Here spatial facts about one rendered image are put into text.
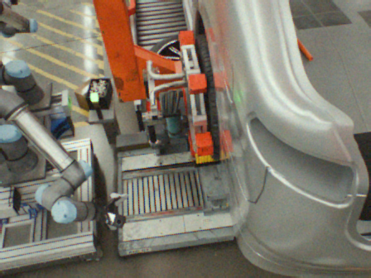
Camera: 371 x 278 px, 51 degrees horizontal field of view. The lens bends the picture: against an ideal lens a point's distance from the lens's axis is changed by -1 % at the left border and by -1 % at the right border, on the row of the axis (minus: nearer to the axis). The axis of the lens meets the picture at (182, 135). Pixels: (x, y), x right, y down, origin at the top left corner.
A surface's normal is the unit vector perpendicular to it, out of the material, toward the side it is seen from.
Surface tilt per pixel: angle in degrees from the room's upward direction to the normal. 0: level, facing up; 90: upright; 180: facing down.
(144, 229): 0
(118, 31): 90
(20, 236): 0
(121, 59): 90
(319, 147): 73
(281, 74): 19
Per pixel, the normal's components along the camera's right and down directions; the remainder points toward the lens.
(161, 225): -0.07, -0.67
